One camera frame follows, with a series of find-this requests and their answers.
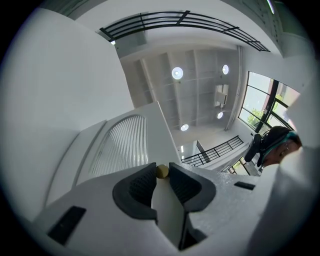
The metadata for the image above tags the white ceiling air conditioner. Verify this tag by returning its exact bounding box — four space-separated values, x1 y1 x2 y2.
214 84 230 108

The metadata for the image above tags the person's head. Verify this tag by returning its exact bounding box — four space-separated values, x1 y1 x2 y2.
259 125 303 168

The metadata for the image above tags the white ceiling pipe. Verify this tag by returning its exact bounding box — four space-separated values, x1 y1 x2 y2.
224 46 244 131

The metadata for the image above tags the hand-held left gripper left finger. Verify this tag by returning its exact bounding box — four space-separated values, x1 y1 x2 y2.
33 162 181 256

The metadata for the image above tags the black metal railing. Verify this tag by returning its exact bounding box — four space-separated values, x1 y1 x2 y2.
180 134 245 168
99 9 271 53

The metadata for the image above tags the black framed window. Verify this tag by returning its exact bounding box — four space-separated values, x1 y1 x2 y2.
237 71 302 133

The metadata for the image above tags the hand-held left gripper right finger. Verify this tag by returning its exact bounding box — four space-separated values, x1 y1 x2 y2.
168 161 273 256

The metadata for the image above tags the black head-mounted camera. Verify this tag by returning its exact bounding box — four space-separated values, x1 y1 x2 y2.
244 133 263 163

